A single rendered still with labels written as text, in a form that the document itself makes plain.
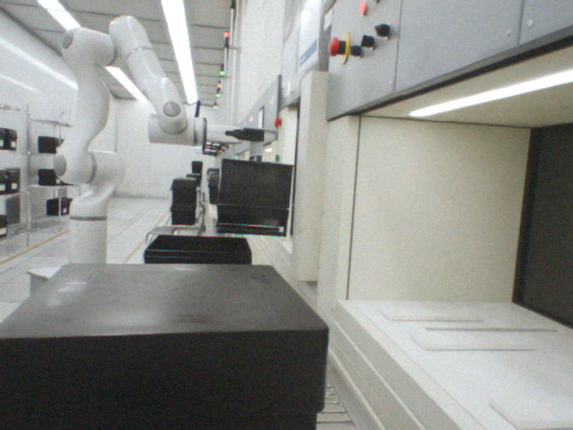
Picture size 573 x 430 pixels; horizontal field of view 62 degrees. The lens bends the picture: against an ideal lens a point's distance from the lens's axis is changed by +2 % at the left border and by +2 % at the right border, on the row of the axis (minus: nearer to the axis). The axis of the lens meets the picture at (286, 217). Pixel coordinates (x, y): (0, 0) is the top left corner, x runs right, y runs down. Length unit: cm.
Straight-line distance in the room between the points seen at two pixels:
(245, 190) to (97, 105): 62
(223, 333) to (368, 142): 72
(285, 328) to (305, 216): 79
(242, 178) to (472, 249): 63
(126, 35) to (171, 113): 34
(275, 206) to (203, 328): 96
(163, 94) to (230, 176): 29
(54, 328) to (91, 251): 130
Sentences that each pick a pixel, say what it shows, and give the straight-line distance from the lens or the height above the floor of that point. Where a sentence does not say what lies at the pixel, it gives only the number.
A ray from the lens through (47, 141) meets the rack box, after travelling 825.
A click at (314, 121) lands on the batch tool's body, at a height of 128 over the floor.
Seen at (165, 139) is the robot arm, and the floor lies 122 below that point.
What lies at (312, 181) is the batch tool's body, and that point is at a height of 113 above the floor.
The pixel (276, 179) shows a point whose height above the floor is 113.
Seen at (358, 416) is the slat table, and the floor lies 76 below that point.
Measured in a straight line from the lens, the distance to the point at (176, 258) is 125.
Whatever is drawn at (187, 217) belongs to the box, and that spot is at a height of 56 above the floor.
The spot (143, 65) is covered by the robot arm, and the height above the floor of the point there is 143.
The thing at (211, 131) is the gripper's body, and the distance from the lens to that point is 140.
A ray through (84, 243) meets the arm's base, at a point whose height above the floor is 87.
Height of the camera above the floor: 115
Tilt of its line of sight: 6 degrees down
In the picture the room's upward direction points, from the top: 3 degrees clockwise
